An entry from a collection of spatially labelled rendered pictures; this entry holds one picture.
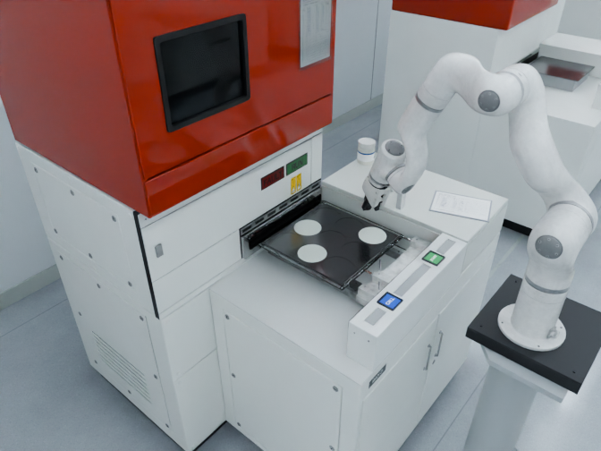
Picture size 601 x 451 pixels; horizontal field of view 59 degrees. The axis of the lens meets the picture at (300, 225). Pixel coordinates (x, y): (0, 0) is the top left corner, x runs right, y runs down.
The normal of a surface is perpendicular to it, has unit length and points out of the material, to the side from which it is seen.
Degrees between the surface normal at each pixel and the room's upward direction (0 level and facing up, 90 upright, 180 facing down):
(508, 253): 0
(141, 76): 90
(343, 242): 0
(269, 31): 90
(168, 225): 90
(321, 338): 0
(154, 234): 90
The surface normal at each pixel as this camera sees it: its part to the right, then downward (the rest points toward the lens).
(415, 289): 0.00, -0.82
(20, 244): 0.76, 0.37
